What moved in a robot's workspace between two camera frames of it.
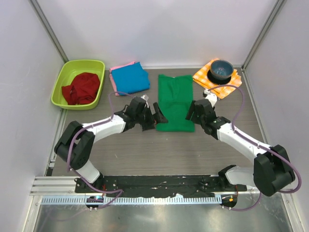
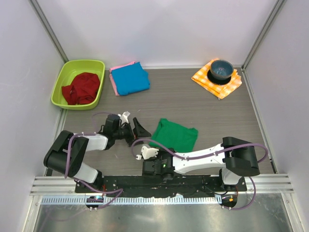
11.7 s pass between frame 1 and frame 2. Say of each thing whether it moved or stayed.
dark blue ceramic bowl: stayed
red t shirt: stayed
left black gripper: moved
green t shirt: moved
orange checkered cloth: stayed
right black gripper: moved
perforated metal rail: stayed
